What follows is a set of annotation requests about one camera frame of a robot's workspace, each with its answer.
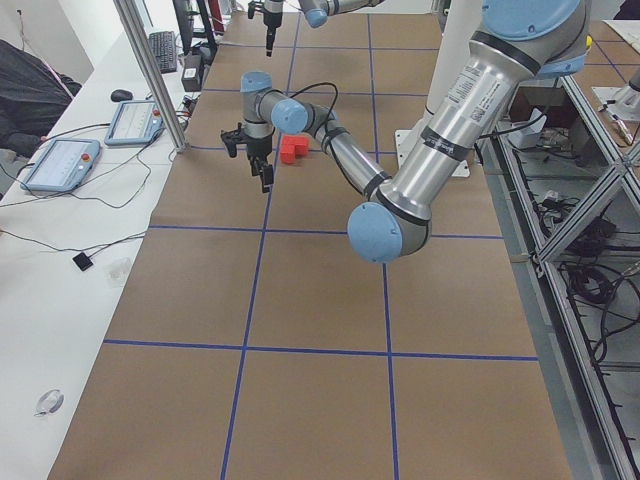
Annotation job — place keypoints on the red cube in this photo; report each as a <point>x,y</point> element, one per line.
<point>301,145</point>
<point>290,140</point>
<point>287,154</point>

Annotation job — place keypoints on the aluminium frame post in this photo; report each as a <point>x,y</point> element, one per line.
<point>137,37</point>

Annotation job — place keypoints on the clear plastic disc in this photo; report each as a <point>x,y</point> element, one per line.
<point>49,403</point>

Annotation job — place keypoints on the blue teach pendant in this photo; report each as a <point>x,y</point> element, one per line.
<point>135,123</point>
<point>63,166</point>

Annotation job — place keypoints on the black monitor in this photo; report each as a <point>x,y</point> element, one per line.
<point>185,11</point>

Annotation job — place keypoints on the far blue teach pendant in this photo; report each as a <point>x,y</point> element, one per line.
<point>135,123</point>

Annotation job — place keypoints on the black keyboard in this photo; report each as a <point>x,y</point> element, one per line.
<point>163,48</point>

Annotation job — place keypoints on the small black square pad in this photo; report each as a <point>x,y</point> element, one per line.
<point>82,261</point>

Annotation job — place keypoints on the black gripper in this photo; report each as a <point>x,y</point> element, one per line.
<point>272,18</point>
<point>258,146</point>

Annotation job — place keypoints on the near blue teach pendant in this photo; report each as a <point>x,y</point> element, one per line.
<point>63,166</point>

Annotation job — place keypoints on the black computer mouse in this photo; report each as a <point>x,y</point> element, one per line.
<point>120,95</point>

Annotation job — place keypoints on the brown paper table cover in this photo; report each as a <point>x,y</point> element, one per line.
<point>252,342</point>

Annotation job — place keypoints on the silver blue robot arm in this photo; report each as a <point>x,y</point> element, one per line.
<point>315,12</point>
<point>495,46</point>

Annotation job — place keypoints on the black power adapter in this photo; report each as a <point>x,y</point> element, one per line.
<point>191,76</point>

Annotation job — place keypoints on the aluminium truss frame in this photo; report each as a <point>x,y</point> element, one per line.
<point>570,207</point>

